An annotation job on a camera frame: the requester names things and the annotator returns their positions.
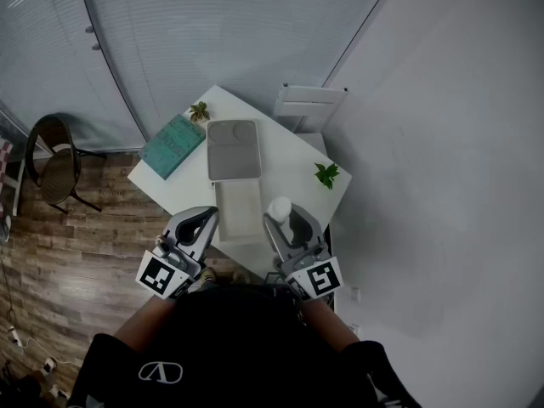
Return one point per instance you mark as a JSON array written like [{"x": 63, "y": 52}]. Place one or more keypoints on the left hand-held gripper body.
[{"x": 155, "y": 276}]

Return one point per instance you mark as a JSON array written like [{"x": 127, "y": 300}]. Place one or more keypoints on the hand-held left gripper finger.
[
  {"x": 208, "y": 238},
  {"x": 176, "y": 221}
]

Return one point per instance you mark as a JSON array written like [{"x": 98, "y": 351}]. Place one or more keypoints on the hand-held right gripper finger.
[
  {"x": 278, "y": 240},
  {"x": 319, "y": 230}
]

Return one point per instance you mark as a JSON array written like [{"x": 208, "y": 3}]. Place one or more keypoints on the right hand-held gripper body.
[{"x": 321, "y": 279}]

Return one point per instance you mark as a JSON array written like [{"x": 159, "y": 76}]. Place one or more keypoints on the small round white object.
[{"x": 280, "y": 208}]

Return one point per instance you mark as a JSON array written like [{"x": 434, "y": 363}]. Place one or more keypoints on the person's left forearm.
[{"x": 144, "y": 325}]

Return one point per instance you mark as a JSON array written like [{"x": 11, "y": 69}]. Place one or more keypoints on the person's right forearm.
[{"x": 329, "y": 325}]

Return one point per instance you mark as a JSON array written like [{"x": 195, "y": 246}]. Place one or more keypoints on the person's left shoe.
[{"x": 208, "y": 276}]

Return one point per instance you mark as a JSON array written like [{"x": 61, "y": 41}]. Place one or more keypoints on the person's shoe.
[
  {"x": 208, "y": 276},
  {"x": 240, "y": 276}
]

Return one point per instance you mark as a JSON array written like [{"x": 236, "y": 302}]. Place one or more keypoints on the person's right shoe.
[{"x": 240, "y": 276}]

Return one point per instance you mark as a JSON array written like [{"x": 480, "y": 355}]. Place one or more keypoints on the small green potted plant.
[{"x": 327, "y": 174}]

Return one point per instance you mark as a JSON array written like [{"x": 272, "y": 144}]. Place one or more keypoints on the teal book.
[{"x": 172, "y": 147}]

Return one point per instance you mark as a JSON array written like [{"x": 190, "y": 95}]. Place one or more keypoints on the white table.
[{"x": 289, "y": 160}]

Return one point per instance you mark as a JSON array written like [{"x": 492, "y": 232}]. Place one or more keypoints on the person's black shirt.
[{"x": 238, "y": 347}]

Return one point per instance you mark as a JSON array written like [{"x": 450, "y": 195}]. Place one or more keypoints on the small variegated potted plant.
[{"x": 199, "y": 111}]

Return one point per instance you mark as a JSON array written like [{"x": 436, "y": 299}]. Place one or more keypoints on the black round-back chair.
[{"x": 59, "y": 177}]

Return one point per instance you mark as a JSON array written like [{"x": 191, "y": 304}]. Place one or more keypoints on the white slatted chair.
[{"x": 310, "y": 98}]

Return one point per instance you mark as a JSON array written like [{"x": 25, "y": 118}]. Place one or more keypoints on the white power strip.
[{"x": 13, "y": 336}]

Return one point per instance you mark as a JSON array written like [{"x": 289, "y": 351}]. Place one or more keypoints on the checkered cloth covered table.
[{"x": 5, "y": 164}]

